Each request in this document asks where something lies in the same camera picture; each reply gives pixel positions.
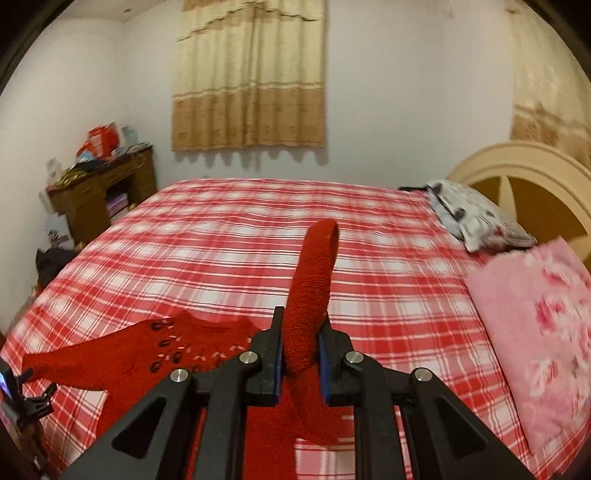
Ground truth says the red knitted sweater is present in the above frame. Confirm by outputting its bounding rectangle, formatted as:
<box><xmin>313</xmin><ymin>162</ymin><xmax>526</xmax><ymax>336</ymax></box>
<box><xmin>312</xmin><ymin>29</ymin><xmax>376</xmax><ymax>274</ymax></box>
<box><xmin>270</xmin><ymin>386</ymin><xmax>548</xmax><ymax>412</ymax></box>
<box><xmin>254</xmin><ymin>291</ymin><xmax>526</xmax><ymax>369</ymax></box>
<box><xmin>22</xmin><ymin>219</ymin><xmax>353</xmax><ymax>479</ymax></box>

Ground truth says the black bag on floor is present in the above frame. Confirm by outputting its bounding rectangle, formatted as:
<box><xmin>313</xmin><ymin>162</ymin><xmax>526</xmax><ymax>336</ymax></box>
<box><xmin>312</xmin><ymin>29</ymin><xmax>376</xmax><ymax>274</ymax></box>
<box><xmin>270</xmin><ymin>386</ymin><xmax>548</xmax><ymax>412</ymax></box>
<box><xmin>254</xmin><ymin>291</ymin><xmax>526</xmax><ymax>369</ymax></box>
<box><xmin>35</xmin><ymin>247</ymin><xmax>77</xmax><ymax>290</ymax></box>

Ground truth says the pink floral folded blanket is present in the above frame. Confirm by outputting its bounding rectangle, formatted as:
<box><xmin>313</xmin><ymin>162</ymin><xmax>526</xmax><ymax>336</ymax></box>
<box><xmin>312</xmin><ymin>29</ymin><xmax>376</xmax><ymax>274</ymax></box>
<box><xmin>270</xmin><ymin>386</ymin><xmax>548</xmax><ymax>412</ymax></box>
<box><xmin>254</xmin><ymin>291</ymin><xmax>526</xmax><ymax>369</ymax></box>
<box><xmin>465</xmin><ymin>238</ymin><xmax>590</xmax><ymax>453</ymax></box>

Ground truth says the red white plaid bedsheet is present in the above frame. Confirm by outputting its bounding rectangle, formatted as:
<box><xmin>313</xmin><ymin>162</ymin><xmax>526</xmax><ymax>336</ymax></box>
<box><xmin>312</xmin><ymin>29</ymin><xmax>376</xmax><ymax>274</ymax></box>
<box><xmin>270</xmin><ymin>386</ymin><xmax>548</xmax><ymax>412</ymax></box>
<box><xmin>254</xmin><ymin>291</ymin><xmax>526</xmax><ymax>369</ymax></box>
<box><xmin>1</xmin><ymin>179</ymin><xmax>590</xmax><ymax>479</ymax></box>

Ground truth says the white paper bag on floor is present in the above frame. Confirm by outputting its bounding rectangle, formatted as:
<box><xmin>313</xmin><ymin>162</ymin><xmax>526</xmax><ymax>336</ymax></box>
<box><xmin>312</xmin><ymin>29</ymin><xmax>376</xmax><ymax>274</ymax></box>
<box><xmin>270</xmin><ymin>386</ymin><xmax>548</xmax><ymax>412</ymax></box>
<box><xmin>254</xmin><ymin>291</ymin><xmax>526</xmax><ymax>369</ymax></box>
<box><xmin>46</xmin><ymin>214</ymin><xmax>75</xmax><ymax>250</ymax></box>

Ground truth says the white patterned pillow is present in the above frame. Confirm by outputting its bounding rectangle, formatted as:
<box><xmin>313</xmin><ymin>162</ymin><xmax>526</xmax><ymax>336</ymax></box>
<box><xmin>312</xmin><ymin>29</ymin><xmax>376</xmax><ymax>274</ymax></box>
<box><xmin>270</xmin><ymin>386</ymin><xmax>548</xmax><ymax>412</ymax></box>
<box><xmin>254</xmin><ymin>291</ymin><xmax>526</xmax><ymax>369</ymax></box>
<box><xmin>400</xmin><ymin>179</ymin><xmax>537</xmax><ymax>253</ymax></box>

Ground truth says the brown wooden desk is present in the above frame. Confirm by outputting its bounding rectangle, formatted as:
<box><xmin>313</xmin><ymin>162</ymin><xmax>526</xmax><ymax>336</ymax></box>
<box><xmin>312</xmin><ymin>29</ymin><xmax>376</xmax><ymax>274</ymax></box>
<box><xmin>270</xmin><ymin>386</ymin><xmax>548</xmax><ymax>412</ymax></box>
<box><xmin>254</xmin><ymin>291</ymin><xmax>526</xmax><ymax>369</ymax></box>
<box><xmin>45</xmin><ymin>145</ymin><xmax>157</xmax><ymax>244</ymax></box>

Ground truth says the cream wooden bed headboard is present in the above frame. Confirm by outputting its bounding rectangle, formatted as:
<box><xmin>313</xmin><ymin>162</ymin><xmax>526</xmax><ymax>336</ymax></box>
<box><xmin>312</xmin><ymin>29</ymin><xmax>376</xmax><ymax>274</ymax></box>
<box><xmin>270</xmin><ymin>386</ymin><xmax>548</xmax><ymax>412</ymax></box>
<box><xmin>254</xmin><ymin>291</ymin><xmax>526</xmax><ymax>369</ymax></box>
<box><xmin>448</xmin><ymin>141</ymin><xmax>591</xmax><ymax>267</ymax></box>

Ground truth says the red gift bag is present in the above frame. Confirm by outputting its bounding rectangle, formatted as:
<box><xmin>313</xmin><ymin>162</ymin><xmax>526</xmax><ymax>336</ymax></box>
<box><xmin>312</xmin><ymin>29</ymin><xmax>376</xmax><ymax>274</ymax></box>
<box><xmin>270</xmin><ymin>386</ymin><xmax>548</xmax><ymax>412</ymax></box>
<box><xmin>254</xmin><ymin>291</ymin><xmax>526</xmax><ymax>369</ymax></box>
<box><xmin>76</xmin><ymin>123</ymin><xmax>120</xmax><ymax>159</ymax></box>

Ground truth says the beige curtain by headboard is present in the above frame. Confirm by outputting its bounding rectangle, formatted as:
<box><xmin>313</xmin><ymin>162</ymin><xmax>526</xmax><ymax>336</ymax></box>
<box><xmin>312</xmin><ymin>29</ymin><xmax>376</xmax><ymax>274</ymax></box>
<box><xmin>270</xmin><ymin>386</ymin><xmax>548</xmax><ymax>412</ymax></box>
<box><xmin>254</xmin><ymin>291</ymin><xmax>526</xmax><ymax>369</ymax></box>
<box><xmin>505</xmin><ymin>1</ymin><xmax>590</xmax><ymax>167</ymax></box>

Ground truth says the beige patterned window curtain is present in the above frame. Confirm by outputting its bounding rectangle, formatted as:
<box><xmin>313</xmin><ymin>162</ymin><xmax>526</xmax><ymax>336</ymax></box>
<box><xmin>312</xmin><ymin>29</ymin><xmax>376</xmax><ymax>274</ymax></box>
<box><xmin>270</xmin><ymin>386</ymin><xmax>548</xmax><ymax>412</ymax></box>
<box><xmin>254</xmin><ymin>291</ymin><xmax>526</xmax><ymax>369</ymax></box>
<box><xmin>171</xmin><ymin>1</ymin><xmax>327</xmax><ymax>151</ymax></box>

